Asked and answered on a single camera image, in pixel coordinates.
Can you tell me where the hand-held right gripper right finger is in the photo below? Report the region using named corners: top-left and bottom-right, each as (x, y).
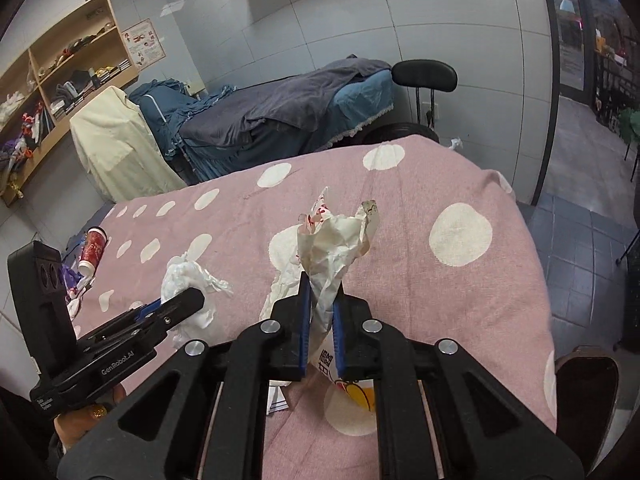
top-left (332, 282), bottom-right (586, 480)

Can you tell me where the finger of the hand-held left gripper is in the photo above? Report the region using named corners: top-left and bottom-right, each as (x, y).
top-left (75, 287), bottom-right (206, 357)
top-left (101, 300), bottom-right (162, 334)

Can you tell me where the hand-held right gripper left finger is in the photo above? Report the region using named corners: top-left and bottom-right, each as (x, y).
top-left (56, 271), bottom-right (313, 480)

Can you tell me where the white plastic bag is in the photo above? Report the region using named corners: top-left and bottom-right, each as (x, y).
top-left (160, 254), bottom-right (234, 348)

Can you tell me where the white printed paper bag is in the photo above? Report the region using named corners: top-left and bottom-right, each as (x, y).
top-left (295, 187), bottom-right (383, 423)

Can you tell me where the person's left hand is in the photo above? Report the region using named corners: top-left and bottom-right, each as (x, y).
top-left (52, 385), bottom-right (126, 448)

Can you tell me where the small crumpled white wrapper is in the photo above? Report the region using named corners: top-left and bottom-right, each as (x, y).
top-left (260, 260), bottom-right (303, 322)

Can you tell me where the red paper cup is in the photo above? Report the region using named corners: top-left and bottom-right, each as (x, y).
top-left (77, 226), bottom-right (108, 278)

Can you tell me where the pink polka dot blanket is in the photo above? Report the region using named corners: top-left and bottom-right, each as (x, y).
top-left (65, 135), bottom-right (558, 480)

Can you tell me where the cream cloth cover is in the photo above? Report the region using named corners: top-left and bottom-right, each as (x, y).
top-left (70, 86), bottom-right (188, 206)

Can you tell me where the grey blanket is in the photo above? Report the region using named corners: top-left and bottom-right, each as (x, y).
top-left (179, 58), bottom-right (392, 148)

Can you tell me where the blue skirted massage bed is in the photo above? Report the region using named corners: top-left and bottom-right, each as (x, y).
top-left (127, 67), bottom-right (396, 183)

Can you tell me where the black chair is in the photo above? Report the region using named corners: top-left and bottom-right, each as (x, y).
top-left (360, 59), bottom-right (458, 143)

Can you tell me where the wooden shelf cabinet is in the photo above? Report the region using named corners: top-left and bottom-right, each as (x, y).
top-left (0, 0), bottom-right (140, 208)

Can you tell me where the wall poster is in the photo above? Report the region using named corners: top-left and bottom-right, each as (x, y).
top-left (121, 19), bottom-right (166, 67)

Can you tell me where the black door frame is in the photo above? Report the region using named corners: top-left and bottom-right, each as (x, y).
top-left (534, 0), bottom-right (568, 206)

